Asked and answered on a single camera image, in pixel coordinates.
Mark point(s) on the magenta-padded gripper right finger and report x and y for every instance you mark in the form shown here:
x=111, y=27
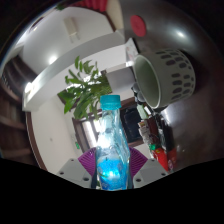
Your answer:
x=150, y=170

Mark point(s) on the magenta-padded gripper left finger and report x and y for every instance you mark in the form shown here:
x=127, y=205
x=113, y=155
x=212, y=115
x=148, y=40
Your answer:
x=75, y=171

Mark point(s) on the clear bottle with blue cap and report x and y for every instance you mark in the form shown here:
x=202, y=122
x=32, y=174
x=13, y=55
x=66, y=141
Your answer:
x=112, y=166

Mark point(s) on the red box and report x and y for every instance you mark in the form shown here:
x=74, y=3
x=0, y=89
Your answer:
x=162, y=159

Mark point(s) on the green exit sign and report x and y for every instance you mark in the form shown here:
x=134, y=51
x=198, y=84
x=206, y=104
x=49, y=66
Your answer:
x=77, y=145

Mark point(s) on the dark wooden double door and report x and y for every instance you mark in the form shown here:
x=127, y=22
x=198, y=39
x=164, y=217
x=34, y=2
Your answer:
x=86, y=133

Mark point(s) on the dark basket with white packets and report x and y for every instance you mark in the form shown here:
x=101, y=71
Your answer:
x=144, y=129

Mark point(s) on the leafy plant in white pot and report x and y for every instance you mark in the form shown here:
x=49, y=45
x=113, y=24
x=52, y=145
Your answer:
x=83, y=93

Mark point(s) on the grey patterned ceramic mug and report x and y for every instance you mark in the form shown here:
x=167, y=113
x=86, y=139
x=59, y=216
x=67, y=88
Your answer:
x=175, y=78

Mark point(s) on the white printed leaflet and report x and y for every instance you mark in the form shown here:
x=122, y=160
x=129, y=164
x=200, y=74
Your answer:
x=131, y=55

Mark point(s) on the flat round red coaster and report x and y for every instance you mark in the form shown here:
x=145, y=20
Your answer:
x=138, y=25

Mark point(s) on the red carpeted staircase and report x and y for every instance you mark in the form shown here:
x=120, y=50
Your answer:
x=94, y=4

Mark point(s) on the white wall radiator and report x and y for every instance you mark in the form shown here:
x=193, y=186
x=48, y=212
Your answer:
x=71, y=29

